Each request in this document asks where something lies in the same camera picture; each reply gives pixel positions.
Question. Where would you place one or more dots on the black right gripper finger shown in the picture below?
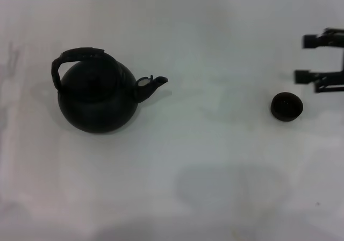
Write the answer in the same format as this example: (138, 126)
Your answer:
(329, 81)
(330, 39)

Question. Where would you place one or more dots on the small dark brown teacup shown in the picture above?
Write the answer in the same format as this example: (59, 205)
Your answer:
(286, 107)

